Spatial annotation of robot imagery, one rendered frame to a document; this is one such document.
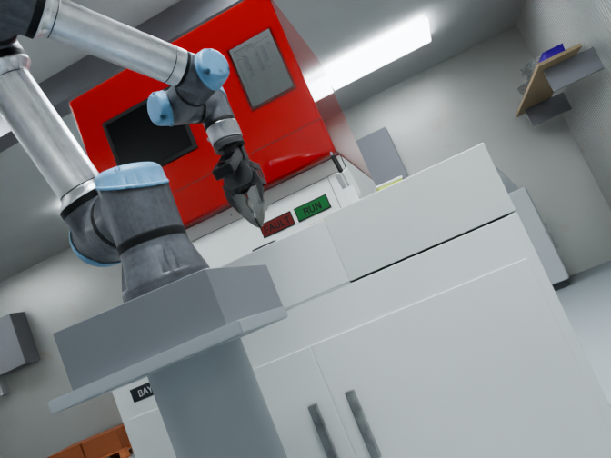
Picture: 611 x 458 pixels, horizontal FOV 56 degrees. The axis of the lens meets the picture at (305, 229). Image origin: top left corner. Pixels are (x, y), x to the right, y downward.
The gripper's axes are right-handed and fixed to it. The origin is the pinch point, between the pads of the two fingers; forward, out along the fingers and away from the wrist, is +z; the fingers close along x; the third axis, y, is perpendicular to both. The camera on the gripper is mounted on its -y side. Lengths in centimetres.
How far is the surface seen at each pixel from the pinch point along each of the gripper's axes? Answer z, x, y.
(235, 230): -12, 27, 58
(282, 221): -8, 11, 58
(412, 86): -202, -65, 643
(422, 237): 17.9, -31.8, -4.2
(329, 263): 15.3, -12.4, -4.2
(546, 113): -87, -189, 595
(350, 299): 23.7, -13.5, -4.2
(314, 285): 18.2, -7.6, -4.2
